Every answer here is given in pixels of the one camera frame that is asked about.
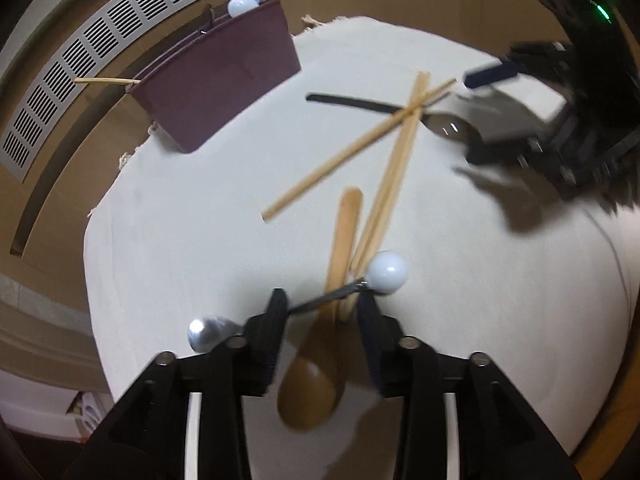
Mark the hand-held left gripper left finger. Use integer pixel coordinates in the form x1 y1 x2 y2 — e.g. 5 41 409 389
65 287 291 480

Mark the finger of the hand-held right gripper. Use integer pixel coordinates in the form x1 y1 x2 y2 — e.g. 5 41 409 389
465 132 548 171
462 42 571 91

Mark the light wooden spoon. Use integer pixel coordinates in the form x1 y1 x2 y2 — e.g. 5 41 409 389
276 186 364 432

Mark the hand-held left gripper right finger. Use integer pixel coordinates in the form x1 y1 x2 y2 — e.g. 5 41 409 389
356 290 583 480

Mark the black-handled metal spoon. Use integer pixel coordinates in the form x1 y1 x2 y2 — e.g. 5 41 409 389
305 92 483 143

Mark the purple plastic utensil holder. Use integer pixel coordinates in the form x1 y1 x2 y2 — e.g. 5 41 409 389
127 0 303 155

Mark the white fringed table cloth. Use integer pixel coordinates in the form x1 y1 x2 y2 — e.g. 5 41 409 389
82 12 636 480

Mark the small metal spoon white ball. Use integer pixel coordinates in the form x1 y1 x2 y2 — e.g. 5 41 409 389
187 251 410 353

